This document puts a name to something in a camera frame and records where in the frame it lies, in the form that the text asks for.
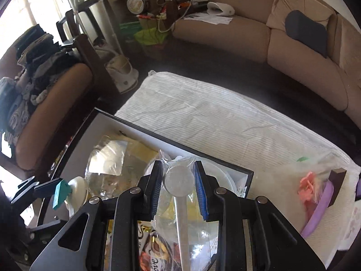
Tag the wooden armchair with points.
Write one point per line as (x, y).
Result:
(56, 104)

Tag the round tin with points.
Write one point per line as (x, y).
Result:
(136, 4)

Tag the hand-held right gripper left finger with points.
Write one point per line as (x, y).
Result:
(155, 192)

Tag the white curved device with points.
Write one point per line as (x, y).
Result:
(222, 9)

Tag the green bag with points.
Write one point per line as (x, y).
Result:
(149, 36)

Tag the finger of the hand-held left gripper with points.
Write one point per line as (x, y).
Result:
(45, 226)
(60, 193)

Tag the clear plastic food bag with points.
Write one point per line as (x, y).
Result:
(112, 158)

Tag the beige sofa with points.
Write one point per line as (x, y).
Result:
(239, 34)

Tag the white steam iron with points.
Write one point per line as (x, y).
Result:
(122, 70)

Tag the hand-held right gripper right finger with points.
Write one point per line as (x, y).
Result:
(200, 192)

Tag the chocolate bar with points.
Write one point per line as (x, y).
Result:
(153, 258)

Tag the white round-headed stick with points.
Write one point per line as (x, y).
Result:
(177, 180)

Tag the white tray box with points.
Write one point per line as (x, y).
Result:
(112, 127)

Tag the white papers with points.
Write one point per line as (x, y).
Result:
(214, 19)

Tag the small brown box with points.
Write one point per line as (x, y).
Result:
(337, 180)

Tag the dark blue pillow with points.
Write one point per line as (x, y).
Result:
(304, 31)

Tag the green plastic piece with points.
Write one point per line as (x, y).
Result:
(301, 159)

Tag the beige cushion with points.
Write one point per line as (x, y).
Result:
(299, 0)
(349, 45)

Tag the pink flower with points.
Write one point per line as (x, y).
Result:
(307, 187)

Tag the dark wooden chair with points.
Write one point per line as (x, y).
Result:
(93, 5)

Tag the white round plastic disc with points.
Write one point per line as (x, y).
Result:
(76, 189)

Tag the pile of clothes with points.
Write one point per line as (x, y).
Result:
(36, 70)

